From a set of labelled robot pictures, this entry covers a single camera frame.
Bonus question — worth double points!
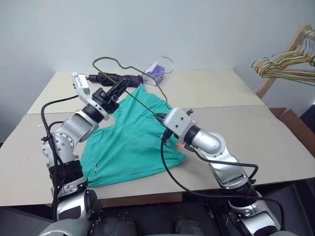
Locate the wooden hanger rack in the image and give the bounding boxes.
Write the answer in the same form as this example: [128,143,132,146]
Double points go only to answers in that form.
[255,24,315,99]

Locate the bunch of wire hangers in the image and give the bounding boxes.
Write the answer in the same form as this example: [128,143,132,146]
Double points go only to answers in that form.
[251,27,315,87]

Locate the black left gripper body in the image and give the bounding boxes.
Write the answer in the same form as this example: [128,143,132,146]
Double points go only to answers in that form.
[92,88,120,115]

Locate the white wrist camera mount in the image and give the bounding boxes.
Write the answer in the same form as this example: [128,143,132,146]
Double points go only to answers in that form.
[70,72,111,121]
[163,107,197,143]

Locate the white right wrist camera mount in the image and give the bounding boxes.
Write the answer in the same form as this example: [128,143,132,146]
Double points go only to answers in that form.
[163,107,197,143]

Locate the folded purple umbrella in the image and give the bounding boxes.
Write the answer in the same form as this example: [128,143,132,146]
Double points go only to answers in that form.
[88,72,145,89]

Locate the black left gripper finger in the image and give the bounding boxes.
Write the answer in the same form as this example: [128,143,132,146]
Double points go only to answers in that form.
[106,79,128,97]
[112,80,130,102]

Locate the purple tissue box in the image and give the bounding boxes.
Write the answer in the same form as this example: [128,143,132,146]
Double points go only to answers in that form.
[143,62,165,86]

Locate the brown wooden furniture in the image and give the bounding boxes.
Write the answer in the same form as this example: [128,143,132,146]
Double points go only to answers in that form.
[268,106,315,158]

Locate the dark rounded shape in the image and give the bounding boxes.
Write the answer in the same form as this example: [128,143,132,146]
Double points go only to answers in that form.
[113,215,139,236]

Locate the green shorts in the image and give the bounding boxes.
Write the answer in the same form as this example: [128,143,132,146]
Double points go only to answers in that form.
[79,83,188,188]

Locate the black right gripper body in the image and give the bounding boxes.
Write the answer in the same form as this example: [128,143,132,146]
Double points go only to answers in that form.
[159,114,171,128]

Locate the green wire hanger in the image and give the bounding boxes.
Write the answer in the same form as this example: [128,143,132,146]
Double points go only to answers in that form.
[92,55,176,117]

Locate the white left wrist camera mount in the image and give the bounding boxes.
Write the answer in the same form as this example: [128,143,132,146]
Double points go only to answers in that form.
[70,72,111,121]

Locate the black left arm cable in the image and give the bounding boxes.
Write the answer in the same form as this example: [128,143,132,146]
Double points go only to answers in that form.
[40,94,80,222]

